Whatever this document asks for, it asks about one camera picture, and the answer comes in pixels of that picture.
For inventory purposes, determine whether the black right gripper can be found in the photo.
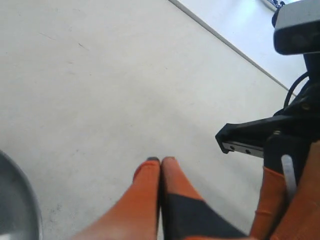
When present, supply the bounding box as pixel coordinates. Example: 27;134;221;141
215;53;320;240

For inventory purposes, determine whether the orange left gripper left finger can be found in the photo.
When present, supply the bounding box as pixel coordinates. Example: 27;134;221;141
72;157;160;240

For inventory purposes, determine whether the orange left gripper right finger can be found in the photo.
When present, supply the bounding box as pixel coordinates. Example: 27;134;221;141
161;156;252;240

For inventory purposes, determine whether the translucent white glow stick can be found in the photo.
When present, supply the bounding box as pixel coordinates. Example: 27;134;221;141
281;154;297;202

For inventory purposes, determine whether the round steel plate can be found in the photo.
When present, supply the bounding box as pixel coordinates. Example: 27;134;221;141
0;151;43;240

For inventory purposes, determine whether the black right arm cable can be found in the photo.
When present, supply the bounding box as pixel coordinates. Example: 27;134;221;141
284;73;311;108

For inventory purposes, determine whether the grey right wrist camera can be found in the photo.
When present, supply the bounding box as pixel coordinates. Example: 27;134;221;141
272;0;320;55

